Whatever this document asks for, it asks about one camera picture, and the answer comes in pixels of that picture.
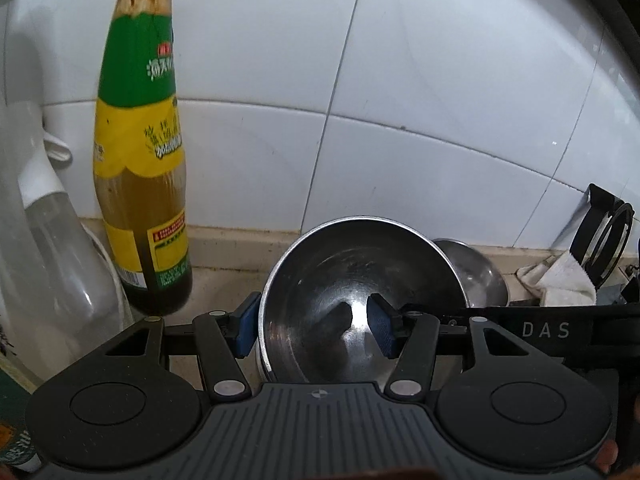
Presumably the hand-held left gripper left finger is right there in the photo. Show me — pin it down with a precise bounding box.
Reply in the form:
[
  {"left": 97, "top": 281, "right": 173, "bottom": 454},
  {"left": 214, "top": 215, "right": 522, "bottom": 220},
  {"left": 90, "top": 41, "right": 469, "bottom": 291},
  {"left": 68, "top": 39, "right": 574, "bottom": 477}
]
[{"left": 102, "top": 291, "right": 264, "bottom": 404}]

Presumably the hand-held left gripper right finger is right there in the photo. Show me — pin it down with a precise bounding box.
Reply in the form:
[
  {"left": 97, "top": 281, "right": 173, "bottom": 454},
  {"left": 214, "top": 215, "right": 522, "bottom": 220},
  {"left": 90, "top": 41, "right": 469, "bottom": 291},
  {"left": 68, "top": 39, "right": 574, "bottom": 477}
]
[{"left": 366, "top": 294, "right": 526, "bottom": 404}]

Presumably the stainless steel bowl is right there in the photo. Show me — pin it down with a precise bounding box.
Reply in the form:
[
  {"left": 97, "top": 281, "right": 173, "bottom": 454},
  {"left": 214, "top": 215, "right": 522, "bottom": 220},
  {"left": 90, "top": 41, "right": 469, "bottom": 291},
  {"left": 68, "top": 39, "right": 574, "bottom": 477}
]
[
  {"left": 255, "top": 332, "right": 279, "bottom": 384},
  {"left": 431, "top": 238, "right": 510, "bottom": 308},
  {"left": 257, "top": 216, "right": 471, "bottom": 383}
]

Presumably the white towel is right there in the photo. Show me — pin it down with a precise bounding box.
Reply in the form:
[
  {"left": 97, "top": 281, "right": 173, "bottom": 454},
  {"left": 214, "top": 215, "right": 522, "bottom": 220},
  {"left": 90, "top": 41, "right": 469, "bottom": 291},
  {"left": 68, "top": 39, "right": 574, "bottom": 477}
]
[{"left": 516, "top": 250, "right": 598, "bottom": 307}]

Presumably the clear plastic bottle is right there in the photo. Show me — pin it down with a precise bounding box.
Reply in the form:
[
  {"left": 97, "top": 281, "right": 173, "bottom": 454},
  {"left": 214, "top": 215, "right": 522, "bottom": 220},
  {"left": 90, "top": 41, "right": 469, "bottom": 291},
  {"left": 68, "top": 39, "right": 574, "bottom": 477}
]
[{"left": 0, "top": 130, "right": 133, "bottom": 376}]

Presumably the green yellow label sauce bottle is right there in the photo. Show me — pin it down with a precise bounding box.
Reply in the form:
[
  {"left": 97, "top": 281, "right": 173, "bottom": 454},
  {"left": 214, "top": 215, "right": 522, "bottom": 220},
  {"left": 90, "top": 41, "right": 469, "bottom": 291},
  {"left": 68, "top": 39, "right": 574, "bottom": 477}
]
[{"left": 92, "top": 0, "right": 193, "bottom": 317}]

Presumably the black range hood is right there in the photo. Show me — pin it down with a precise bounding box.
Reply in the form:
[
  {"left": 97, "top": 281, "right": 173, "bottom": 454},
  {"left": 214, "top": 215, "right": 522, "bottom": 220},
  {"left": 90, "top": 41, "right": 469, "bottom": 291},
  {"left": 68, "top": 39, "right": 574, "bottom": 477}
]
[{"left": 550, "top": 0, "right": 640, "bottom": 91}]

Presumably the black pot support ring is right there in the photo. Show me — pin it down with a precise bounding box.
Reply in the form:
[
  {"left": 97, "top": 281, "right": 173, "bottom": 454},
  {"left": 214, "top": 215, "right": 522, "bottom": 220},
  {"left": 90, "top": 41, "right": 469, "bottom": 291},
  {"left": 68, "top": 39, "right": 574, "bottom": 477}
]
[{"left": 570, "top": 183, "right": 640, "bottom": 306}]

